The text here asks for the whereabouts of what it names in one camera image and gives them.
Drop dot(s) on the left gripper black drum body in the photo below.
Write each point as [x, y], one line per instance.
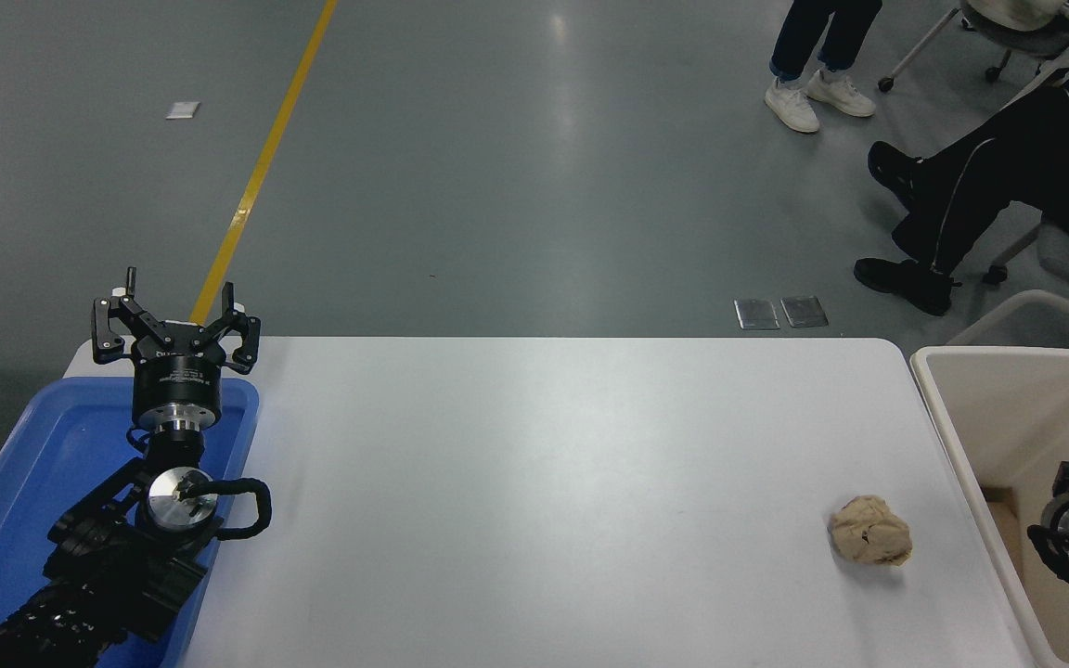
[177, 380]

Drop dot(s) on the tan paper ball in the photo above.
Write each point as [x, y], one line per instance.
[870, 531]

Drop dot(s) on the large pale dustbin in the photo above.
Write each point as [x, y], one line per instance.
[1008, 417]

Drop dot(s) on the blue plastic tray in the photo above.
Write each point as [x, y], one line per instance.
[43, 445]

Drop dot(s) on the yellow floor line tape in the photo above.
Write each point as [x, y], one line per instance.
[261, 167]

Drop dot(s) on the metal floor plate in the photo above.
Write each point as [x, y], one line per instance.
[804, 312]
[757, 314]

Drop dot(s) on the white curved chair base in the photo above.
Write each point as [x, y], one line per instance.
[1036, 301]

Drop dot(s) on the grey office chair white frame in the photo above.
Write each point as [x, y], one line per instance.
[1022, 39]

